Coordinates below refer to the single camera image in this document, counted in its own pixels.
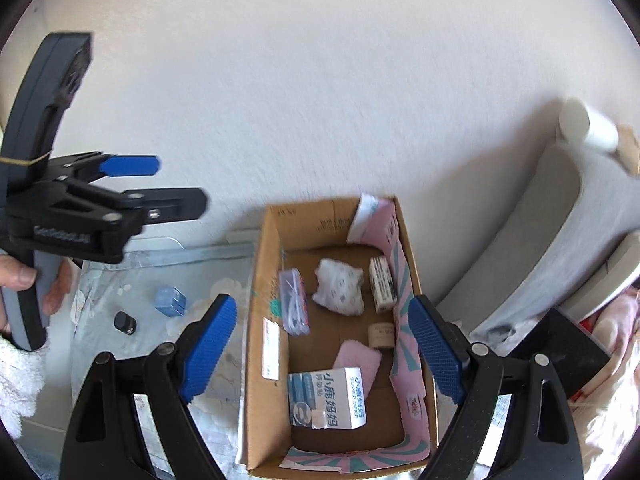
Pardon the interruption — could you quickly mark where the white packet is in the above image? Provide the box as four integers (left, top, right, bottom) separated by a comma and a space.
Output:
313, 258, 365, 317

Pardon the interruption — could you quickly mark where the pink fluffy cloth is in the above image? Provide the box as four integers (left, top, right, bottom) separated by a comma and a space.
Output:
332, 339, 384, 401

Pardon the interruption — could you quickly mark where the pink blanket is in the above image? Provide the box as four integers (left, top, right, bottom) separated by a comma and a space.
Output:
565, 290, 640, 480

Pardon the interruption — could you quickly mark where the pink striped cardboard box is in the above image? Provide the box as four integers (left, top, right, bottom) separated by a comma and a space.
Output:
235, 194, 441, 479

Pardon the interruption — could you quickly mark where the black flat object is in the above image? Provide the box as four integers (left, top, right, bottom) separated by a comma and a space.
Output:
505, 307, 614, 402

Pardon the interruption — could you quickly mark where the white and blue carton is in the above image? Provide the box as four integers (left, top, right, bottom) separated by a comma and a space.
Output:
287, 366, 370, 432

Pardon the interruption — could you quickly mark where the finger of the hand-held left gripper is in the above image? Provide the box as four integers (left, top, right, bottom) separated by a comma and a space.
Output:
120, 187, 209, 225
47, 152, 162, 183

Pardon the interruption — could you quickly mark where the clear plastic packet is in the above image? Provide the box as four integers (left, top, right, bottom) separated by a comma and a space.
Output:
277, 268, 311, 336

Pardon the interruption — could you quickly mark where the floral bed sheet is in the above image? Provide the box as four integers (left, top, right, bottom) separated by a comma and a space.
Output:
70, 244, 257, 480

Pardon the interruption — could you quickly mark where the white cushion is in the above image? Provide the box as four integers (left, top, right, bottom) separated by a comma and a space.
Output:
560, 232, 640, 324

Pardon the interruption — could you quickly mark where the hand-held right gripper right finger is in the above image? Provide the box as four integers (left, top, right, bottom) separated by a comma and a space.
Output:
407, 294, 583, 480

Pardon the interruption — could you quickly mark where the small blue box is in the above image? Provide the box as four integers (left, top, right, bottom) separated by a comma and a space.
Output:
154, 286, 189, 317

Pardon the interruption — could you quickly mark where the white cup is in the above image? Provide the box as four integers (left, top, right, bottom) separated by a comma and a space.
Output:
558, 99, 621, 152

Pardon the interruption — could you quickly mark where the brown tape roll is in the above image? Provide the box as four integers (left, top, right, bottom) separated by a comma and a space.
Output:
367, 322, 396, 349

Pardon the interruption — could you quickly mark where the small white patterned box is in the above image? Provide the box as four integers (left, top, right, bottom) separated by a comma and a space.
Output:
369, 255, 399, 312

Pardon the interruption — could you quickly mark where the brown crumpled paper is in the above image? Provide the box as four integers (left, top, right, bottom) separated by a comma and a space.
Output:
614, 125, 640, 177

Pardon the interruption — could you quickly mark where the grey cushion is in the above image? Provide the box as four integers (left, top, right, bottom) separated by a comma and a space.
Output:
435, 142, 640, 342

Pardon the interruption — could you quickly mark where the small black cylinder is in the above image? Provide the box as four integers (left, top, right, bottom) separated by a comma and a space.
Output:
114, 311, 139, 336

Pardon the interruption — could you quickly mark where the person's left hand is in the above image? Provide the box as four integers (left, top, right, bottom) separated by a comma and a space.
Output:
0, 252, 77, 333

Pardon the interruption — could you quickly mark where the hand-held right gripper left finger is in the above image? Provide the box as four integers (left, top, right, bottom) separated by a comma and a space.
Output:
62, 294, 238, 480

